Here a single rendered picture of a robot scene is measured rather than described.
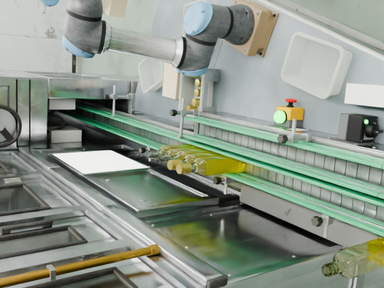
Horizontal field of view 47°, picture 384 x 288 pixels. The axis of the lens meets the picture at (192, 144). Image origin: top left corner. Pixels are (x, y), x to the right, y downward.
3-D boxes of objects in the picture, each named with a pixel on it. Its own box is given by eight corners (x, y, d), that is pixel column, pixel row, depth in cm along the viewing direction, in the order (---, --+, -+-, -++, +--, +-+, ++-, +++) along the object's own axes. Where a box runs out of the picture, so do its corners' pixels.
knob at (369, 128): (372, 136, 134) (383, 139, 131) (363, 138, 131) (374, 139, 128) (374, 122, 133) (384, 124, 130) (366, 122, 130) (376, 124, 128)
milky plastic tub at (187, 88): (192, 114, 211) (177, 114, 206) (196, 66, 207) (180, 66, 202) (215, 119, 198) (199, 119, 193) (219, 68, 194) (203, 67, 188)
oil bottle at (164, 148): (199, 155, 188) (156, 159, 175) (200, 142, 187) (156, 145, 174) (207, 158, 183) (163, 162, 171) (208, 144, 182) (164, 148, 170)
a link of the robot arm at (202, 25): (235, 12, 156) (204, 7, 149) (223, 47, 163) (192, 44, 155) (217, 0, 165) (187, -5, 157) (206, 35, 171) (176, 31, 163)
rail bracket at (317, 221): (336, 230, 134) (307, 238, 126) (339, 208, 132) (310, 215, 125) (347, 234, 131) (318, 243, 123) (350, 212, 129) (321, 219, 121)
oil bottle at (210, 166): (235, 168, 169) (190, 173, 157) (236, 154, 168) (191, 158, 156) (245, 171, 165) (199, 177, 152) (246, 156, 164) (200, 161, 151)
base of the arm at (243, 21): (233, 2, 172) (212, -2, 167) (258, 7, 161) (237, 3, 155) (225, 41, 177) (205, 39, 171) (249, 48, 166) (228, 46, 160)
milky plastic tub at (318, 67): (310, 32, 155) (293, 30, 150) (362, 50, 139) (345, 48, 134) (295, 79, 162) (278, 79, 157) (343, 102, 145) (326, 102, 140)
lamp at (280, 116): (276, 122, 158) (271, 122, 156) (278, 110, 157) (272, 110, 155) (286, 124, 154) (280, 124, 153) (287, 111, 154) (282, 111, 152)
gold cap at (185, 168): (192, 163, 151) (182, 164, 148) (192, 174, 151) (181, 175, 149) (186, 162, 154) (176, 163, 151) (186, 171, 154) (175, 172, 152)
